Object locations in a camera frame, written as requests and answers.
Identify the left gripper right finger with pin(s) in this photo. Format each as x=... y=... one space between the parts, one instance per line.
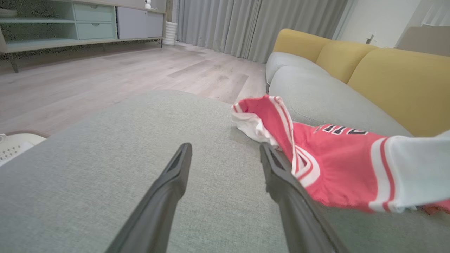
x=299 y=218

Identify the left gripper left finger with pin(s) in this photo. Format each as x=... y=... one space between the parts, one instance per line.
x=158 y=211

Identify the red white basketball jersey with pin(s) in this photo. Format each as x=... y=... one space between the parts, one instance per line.
x=334 y=165

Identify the grey sofa seat cushion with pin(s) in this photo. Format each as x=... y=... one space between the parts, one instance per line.
x=323 y=98
x=288 y=61

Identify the white laundry basket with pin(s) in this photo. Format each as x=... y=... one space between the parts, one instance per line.
x=17 y=146

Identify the yellow sofa back cushion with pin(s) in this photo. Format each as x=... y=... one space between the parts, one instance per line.
x=341 y=58
x=404 y=88
x=299 y=42

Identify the white ribbed bin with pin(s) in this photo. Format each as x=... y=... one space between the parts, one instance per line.
x=171 y=33

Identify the grey sideboard door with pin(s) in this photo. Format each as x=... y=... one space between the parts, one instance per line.
x=154 y=24
x=132 y=23

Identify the pale green sideboard drawer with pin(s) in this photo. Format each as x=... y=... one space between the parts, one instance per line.
x=95 y=31
x=93 y=12

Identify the grey pleated curtain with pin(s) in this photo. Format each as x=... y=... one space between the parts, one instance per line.
x=246 y=24

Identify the pale green TV sideboard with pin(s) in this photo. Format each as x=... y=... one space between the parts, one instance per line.
x=42 y=44

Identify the small white figurine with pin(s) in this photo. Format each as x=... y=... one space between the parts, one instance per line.
x=148 y=4

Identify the beige box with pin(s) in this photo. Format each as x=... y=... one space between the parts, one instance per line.
x=425 y=40

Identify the wall socket with plug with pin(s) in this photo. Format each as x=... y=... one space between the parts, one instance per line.
x=370 y=38

